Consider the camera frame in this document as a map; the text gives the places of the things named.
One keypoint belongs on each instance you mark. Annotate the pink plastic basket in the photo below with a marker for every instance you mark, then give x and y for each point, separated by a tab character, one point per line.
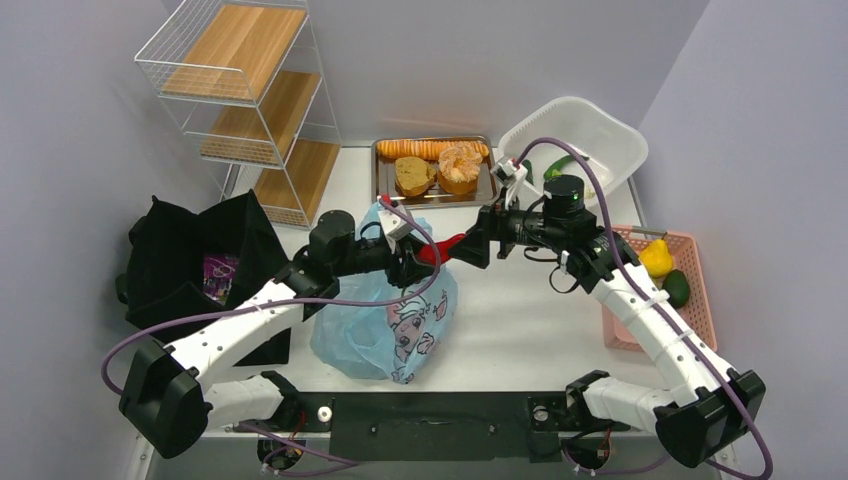
695	312

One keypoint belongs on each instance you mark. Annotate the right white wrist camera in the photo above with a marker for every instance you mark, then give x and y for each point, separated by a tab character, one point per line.
511	175

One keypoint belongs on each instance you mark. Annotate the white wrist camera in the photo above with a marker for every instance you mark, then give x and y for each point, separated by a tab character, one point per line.
511	175
396	229

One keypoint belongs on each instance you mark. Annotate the blue printed plastic bag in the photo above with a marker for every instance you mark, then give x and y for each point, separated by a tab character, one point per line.
391	342

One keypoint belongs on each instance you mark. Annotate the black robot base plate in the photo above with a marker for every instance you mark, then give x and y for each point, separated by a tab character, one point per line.
443	426

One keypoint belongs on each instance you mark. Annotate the black fabric tote bag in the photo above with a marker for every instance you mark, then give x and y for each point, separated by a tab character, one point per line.
164	276

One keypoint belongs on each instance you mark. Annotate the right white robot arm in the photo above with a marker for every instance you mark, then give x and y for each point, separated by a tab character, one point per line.
706	403

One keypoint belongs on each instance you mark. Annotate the purple snack packet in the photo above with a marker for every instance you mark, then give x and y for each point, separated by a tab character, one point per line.
218	275

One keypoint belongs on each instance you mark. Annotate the dark green avocado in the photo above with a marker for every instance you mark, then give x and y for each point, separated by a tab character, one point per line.
677	286

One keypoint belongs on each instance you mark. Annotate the green chili pepper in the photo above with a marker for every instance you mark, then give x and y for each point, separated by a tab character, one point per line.
557	167

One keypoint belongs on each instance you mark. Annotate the yellow pear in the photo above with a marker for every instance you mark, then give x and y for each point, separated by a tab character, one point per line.
657	259

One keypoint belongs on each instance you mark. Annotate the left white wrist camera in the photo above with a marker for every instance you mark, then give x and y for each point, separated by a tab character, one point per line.
396	229

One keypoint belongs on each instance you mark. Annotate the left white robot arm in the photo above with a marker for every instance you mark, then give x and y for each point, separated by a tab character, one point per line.
173	393

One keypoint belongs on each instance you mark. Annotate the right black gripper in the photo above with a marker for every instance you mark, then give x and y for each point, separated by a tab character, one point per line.
475	247

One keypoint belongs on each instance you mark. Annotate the steel tray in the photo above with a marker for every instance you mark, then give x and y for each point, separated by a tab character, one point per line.
383	180

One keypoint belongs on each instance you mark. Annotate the green cucumber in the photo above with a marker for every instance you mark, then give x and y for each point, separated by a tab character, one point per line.
527	164

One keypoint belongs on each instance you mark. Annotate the row of orange crackers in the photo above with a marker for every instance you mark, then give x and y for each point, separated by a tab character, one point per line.
428	150

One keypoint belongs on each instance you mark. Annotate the brown bread slice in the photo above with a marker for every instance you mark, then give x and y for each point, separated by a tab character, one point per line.
413	175

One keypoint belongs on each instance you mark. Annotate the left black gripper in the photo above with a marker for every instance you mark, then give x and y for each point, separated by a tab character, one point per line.
404	266

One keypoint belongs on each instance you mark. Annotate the white wire wooden shelf rack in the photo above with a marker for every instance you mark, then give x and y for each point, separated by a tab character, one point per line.
245	83

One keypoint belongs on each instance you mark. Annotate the white plastic basin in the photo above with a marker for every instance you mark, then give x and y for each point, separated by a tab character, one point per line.
615	150

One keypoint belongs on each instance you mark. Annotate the red chili pepper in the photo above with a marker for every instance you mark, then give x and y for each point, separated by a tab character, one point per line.
438	252

